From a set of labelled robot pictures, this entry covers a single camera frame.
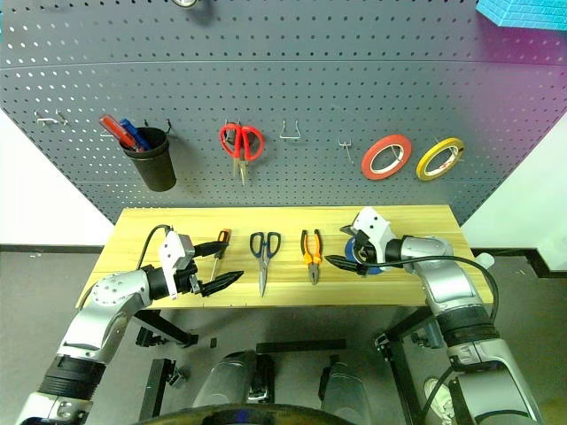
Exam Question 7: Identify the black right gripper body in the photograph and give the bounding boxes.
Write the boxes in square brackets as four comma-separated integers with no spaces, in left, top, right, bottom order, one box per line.
[353,229,384,269]

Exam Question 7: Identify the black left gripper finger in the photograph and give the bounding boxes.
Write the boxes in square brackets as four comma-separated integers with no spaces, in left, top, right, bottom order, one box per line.
[192,240,228,259]
[199,270,245,298]

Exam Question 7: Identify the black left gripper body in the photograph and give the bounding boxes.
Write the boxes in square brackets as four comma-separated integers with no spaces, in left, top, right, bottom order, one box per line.
[175,245,210,298]

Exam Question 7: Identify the blue tape roll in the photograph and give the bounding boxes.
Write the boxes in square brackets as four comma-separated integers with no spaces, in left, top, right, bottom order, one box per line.
[344,236,385,276]

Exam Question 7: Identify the black metal table leg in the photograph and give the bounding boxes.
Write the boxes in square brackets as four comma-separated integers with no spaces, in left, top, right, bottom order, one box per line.
[374,306,433,425]
[131,308,199,350]

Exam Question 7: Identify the red tape roll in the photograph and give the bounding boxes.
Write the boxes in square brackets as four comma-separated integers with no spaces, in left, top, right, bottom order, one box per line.
[361,134,413,181]

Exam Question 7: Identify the black table crossbar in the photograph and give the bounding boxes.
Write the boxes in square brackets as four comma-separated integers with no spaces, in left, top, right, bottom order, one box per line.
[255,338,347,354]

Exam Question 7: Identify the grey robot leg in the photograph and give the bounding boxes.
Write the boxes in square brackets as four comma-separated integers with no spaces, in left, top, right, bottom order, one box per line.
[317,353,369,413]
[191,349,276,413]

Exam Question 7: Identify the black plastic cup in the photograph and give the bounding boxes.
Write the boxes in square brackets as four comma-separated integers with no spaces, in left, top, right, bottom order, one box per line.
[121,127,177,192]

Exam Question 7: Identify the yellow tape roll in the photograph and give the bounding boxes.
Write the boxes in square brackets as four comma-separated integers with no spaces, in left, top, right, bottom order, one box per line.
[415,137,466,182]

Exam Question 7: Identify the black table foot bar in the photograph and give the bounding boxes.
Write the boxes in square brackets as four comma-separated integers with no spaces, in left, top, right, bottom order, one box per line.
[138,357,187,422]

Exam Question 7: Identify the dark rounded robot torso edge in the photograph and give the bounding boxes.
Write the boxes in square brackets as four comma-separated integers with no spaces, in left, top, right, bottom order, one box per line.
[144,400,402,425]

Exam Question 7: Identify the grey perforated pegboard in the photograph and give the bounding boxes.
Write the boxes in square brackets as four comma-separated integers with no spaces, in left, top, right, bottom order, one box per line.
[0,0,567,228]

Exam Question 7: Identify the white shoe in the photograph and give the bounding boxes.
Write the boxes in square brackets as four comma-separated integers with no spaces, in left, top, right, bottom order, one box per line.
[423,375,454,420]

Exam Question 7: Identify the silver double peg hook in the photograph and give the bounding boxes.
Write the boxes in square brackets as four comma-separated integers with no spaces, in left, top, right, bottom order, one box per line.
[34,110,68,129]

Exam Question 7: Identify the blue foam block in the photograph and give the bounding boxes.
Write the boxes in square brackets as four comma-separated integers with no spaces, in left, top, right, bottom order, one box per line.
[475,0,567,32]

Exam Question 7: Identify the orange black handled screwdriver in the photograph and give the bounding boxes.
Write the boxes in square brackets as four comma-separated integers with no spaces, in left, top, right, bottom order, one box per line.
[209,228,232,282]

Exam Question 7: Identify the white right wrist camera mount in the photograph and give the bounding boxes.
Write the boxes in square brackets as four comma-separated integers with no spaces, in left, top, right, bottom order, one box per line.
[353,206,394,272]

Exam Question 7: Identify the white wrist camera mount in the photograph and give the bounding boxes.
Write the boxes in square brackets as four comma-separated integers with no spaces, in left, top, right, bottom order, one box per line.
[158,229,196,302]
[353,206,394,272]

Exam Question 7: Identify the orange handled pliers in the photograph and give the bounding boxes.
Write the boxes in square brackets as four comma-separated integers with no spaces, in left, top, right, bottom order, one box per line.
[299,228,322,286]

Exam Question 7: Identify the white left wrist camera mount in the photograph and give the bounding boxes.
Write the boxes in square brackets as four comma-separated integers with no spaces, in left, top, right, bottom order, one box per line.
[158,229,196,302]

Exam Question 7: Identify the black handled scissors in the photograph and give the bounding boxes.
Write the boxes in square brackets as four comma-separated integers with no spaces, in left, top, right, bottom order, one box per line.
[248,230,282,298]

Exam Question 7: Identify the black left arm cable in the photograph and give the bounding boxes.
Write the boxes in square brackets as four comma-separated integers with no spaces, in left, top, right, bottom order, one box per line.
[136,224,175,269]

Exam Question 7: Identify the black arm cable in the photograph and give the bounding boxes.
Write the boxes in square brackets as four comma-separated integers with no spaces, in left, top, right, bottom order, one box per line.
[136,224,175,269]
[356,252,501,322]

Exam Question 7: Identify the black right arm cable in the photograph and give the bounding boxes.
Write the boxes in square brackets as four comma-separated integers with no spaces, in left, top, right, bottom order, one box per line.
[356,252,501,322]

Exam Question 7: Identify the red handled scissors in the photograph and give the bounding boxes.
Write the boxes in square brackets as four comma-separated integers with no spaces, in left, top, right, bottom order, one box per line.
[218,123,266,186]

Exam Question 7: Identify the silver wire loop hook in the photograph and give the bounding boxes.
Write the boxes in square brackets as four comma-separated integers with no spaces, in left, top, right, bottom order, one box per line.
[279,119,305,143]

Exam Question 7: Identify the blue handled screwdriver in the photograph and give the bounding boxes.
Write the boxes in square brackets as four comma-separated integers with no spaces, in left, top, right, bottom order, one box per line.
[120,118,150,152]

